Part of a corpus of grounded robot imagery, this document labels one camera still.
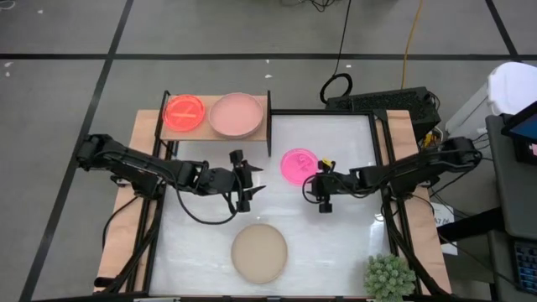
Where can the green artificial plant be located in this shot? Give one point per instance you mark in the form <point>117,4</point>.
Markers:
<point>389,279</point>

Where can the black aluminium frame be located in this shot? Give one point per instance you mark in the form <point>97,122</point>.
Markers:
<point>138,243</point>
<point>394,239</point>

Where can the large beige plate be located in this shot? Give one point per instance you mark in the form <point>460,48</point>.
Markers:
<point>259,253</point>

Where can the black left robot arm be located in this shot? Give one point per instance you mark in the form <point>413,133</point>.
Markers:
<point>138,161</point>

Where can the light grey cabinet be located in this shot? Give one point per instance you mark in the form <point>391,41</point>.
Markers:
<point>465,113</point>

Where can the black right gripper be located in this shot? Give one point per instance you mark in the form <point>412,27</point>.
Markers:
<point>331,184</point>

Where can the grey desk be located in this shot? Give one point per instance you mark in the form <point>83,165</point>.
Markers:
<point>516,197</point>

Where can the small orange translucent plate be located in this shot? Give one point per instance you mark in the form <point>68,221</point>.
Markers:
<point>184,113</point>

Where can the black keyboard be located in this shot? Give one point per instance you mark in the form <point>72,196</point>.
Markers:
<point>526,264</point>

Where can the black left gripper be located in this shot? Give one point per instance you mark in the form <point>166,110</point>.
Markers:
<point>222,182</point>

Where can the small magenta translucent plate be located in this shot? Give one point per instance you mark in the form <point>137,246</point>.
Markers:
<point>295,165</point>

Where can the wooden shelf with black sides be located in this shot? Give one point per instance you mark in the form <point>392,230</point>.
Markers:
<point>193,136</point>

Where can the white table board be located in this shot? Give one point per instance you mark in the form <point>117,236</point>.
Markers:
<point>335,268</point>

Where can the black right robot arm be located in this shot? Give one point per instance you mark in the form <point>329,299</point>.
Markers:
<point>419,168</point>

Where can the black bar beside desk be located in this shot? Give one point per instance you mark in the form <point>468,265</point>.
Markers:
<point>470,224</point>

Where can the yellow plug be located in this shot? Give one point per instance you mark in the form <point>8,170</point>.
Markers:
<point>428,140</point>

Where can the white paper sheet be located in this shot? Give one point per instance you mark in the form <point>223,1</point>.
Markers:
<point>444,218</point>

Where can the black monitor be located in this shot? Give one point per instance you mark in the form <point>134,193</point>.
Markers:
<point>524,130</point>

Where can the white plastic bin lid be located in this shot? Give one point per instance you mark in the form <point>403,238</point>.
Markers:
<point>514,86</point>

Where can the large pale pink plate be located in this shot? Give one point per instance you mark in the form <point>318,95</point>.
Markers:
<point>236,115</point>

